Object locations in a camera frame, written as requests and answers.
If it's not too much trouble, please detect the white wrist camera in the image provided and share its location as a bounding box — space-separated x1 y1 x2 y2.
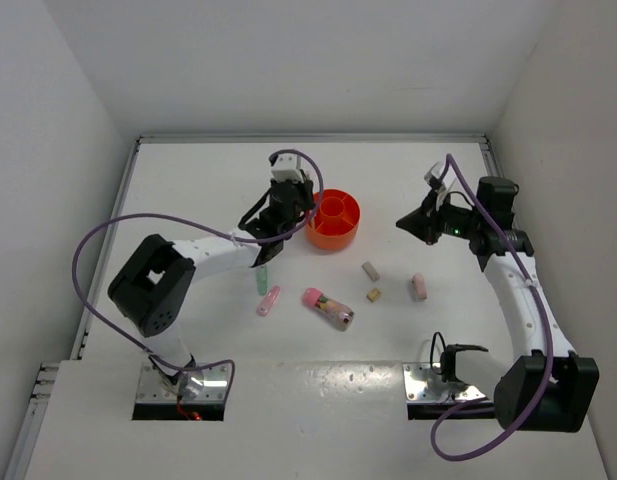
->
424 162 456 195
269 153 304 183

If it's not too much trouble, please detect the pale pink eraser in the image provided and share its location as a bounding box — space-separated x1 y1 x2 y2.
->
412 273 428 301

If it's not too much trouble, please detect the small yellow eraser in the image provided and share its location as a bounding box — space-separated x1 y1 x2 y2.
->
366 288 382 303

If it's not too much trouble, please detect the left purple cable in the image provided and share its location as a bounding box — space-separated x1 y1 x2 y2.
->
71 149 325 401

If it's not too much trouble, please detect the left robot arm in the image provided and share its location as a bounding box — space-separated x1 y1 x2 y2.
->
108 178 315 388

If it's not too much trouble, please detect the pink correction tape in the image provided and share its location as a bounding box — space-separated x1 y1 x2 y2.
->
256 285 281 317

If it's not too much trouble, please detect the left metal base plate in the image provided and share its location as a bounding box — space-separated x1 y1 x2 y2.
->
135 363 231 405

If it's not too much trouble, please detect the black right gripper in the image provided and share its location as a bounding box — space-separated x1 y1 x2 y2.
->
396 189 483 246

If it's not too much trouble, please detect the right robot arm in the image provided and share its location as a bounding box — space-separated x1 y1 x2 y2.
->
396 174 599 433

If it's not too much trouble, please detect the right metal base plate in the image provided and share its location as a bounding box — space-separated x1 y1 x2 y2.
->
402 362 485 405

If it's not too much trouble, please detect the pink capped clear tube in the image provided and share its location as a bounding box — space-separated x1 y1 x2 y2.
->
302 288 355 331

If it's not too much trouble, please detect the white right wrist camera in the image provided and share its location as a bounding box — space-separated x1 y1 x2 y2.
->
424 162 456 195

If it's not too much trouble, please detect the grey eraser block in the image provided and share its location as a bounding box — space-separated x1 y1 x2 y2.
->
362 261 380 282

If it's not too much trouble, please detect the metal base plate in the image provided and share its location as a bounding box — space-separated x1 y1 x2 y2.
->
402 362 485 405
135 363 231 405

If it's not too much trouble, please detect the orange round desk organizer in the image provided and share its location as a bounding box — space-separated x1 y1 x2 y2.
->
305 189 361 251

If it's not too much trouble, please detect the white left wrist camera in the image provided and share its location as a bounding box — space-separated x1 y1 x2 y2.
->
269 153 304 183

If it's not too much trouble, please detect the green correction tape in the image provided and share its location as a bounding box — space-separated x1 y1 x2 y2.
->
255 265 269 296

